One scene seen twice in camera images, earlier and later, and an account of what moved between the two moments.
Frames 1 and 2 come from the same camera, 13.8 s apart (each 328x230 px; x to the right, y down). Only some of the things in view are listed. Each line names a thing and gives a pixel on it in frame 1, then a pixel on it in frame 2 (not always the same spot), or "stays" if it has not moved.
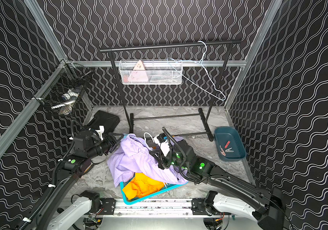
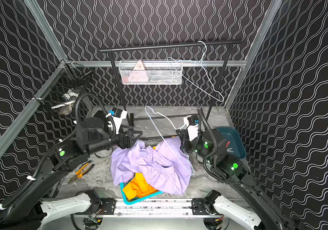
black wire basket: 62,91 stays
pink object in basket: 138,74 stays
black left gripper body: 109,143 to 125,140
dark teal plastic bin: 222,134 stays
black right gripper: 161,159 to 185,141
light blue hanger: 144,135 to 193,173
